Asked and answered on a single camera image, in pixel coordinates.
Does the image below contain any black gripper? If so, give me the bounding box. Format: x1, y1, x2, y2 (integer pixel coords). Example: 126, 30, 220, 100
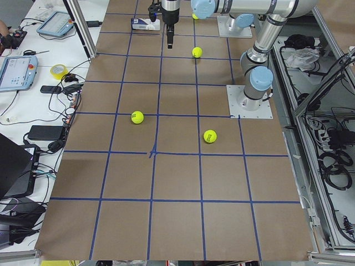
161, 0, 180, 49

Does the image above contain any white blue tennis ball can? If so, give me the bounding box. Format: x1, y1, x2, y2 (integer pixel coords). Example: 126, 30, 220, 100
130, 18, 160, 31

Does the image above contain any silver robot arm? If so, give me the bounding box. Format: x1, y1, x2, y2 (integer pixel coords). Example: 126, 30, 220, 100
191, 0, 318, 111

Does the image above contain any yellow tennis ball far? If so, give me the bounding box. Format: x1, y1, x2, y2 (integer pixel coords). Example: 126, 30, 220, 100
192, 13, 199, 20

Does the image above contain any yellow tennis ball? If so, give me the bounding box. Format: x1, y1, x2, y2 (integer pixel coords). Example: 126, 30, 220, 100
203, 129, 217, 144
131, 110, 144, 124
191, 47, 203, 58
192, 13, 199, 20

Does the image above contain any yellow tennis ball upper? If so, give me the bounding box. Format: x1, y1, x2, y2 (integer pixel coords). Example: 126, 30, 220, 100
191, 47, 203, 58

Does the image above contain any yellow tennis ball left middle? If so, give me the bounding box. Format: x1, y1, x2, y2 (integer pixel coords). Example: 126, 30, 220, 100
131, 110, 144, 124

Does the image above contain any yellow tennis ball right middle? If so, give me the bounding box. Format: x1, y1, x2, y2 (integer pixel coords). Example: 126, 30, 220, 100
203, 129, 217, 144

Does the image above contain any teach pendant upper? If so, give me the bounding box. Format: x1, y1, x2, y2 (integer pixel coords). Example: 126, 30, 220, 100
36, 11, 74, 37

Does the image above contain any teach pendant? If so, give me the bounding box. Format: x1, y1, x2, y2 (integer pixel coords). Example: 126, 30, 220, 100
1, 55, 38, 92
36, 11, 74, 37

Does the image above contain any yellow tape roll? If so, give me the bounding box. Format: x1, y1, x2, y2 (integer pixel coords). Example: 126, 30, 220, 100
50, 64, 69, 80

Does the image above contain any white crumpled cloth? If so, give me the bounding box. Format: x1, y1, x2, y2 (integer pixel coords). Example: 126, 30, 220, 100
285, 48, 320, 71

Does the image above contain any black phone device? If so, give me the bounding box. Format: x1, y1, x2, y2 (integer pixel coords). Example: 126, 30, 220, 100
40, 85, 62, 94

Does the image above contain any teach pendant lower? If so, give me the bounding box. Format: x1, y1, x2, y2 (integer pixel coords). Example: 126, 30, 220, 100
1, 55, 38, 92

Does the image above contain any black power adapter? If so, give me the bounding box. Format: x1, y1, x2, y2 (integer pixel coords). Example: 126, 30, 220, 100
28, 125, 64, 141

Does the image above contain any black laptop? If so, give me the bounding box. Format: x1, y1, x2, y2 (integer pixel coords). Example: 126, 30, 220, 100
1, 135, 39, 199

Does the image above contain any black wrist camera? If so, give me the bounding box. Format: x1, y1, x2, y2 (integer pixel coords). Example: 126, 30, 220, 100
148, 1, 161, 22

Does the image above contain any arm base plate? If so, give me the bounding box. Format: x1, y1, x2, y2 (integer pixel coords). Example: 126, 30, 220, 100
217, 13, 254, 39
226, 85, 273, 119

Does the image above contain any aluminium frame post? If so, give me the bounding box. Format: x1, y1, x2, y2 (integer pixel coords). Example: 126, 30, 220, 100
63, 0, 97, 60

